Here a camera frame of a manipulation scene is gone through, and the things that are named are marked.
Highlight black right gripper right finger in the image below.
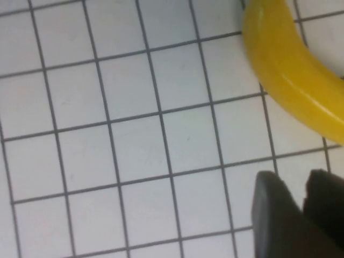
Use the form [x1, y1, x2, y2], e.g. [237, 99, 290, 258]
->
[303, 168, 344, 240]

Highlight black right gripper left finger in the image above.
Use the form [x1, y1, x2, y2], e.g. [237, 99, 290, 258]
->
[251, 170, 344, 258]

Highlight yellow banana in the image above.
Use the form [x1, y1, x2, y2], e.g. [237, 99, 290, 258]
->
[241, 0, 344, 147]

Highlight white grid tablecloth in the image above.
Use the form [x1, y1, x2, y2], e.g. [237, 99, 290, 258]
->
[0, 0, 344, 258]

